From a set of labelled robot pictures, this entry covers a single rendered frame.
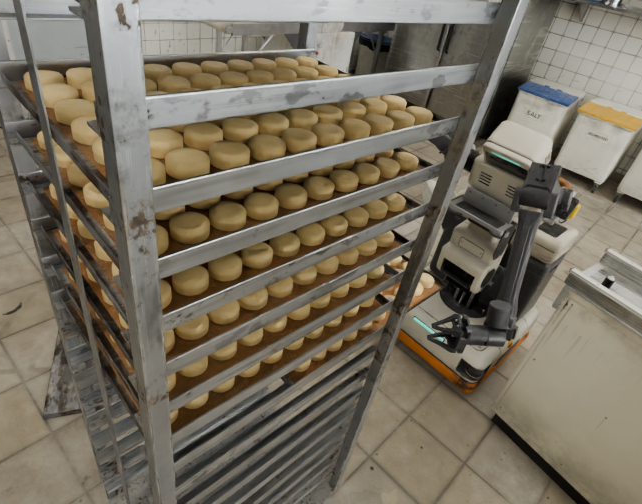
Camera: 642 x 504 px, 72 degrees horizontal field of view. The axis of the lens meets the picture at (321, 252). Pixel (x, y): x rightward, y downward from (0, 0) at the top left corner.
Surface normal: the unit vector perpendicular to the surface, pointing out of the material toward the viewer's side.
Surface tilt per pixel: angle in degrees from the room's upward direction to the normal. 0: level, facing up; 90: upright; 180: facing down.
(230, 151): 0
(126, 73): 90
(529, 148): 43
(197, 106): 90
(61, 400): 0
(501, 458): 0
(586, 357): 90
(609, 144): 91
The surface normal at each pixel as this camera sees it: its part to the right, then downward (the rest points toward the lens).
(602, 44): -0.69, 0.34
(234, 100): 0.67, 0.53
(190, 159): 0.16, -0.79
